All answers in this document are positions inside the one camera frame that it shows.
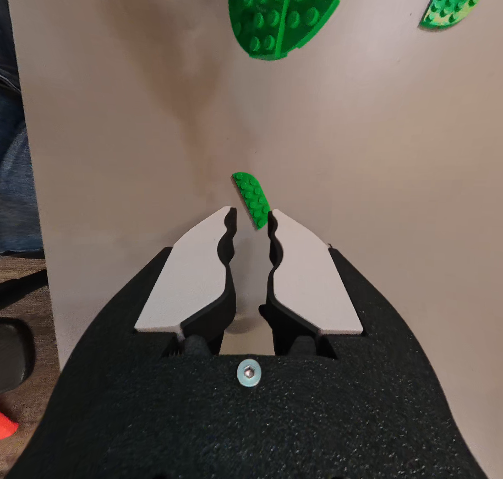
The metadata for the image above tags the person's blue jeans leg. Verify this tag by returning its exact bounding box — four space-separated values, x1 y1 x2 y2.
0 0 44 255

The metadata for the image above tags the green lego plate assembly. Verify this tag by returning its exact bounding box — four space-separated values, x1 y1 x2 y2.
227 0 354 61

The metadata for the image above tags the green half-round lego plate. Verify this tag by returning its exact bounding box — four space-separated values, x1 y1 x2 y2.
418 0 488 30
232 172 272 231

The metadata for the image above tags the black shoe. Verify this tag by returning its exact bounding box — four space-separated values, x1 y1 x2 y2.
0 317 37 395

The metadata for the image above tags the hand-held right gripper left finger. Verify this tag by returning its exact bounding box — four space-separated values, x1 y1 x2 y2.
134 206 237 355

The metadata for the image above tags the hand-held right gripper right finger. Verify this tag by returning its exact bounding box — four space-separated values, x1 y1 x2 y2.
258 209 364 356

